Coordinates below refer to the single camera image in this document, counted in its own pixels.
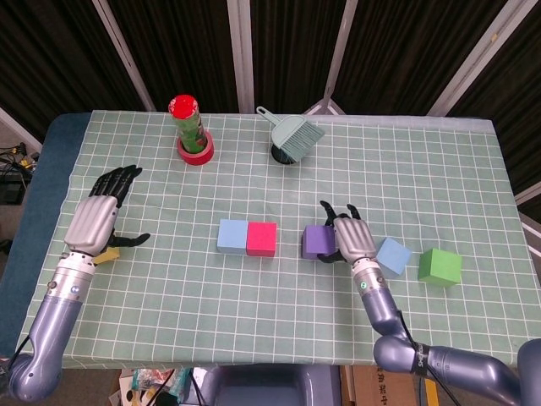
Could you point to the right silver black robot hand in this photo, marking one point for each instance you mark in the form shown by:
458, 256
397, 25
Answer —
353, 239

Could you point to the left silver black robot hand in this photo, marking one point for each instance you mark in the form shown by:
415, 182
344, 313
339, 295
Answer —
91, 224

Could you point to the purple foam cube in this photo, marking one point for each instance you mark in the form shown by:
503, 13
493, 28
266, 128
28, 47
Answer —
317, 241

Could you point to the light blue foam cube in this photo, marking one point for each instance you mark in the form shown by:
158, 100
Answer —
232, 236
395, 256

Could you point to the pink foam cube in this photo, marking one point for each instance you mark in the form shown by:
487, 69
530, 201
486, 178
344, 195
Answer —
262, 239

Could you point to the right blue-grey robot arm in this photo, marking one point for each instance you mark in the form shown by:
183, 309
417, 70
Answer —
382, 308

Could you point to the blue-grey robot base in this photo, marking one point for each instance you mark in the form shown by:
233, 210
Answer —
266, 387

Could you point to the yellow foam cube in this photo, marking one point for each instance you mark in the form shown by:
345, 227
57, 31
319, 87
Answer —
110, 255

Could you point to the black electronics box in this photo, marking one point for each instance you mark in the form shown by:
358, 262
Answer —
10, 191

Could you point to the green foam cube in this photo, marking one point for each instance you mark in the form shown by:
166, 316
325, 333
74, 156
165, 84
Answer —
439, 267

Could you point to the green checked tablecloth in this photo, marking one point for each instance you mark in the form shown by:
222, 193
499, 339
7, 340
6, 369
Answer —
270, 308

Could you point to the teal hand brush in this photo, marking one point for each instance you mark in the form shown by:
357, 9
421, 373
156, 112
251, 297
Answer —
298, 137

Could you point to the red tape roll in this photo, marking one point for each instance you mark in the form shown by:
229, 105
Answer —
198, 160

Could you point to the green can with red lid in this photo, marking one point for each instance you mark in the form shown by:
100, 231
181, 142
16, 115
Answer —
190, 127

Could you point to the brown cardboard box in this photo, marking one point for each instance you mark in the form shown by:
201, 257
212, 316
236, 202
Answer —
367, 391

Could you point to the colourful printed bag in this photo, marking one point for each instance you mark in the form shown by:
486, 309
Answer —
143, 380

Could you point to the white frame bar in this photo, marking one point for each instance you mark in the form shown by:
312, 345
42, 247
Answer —
531, 225
19, 129
528, 192

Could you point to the white partition frame post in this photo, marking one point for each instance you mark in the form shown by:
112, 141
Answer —
477, 55
241, 55
341, 42
124, 55

